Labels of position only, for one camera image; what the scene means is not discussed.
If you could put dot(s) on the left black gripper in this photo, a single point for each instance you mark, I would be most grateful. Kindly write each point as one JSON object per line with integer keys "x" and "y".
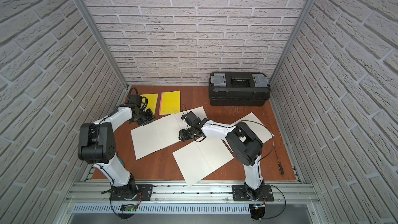
{"x": 145, "y": 117}

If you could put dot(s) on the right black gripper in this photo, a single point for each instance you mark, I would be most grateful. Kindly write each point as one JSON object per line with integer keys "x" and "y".
{"x": 183, "y": 132}

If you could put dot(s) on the black screwdriver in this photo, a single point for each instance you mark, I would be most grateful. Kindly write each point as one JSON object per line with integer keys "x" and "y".
{"x": 281, "y": 170}

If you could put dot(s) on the black plastic toolbox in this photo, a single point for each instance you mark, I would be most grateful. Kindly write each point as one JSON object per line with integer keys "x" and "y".
{"x": 238, "y": 89}

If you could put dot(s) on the white ventilation grille strip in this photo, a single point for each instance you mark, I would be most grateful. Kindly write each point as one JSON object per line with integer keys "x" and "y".
{"x": 168, "y": 208}

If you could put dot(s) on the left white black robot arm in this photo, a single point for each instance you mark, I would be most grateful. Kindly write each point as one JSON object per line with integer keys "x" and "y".
{"x": 97, "y": 145}

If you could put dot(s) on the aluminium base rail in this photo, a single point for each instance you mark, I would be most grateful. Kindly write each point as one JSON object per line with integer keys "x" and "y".
{"x": 205, "y": 191}

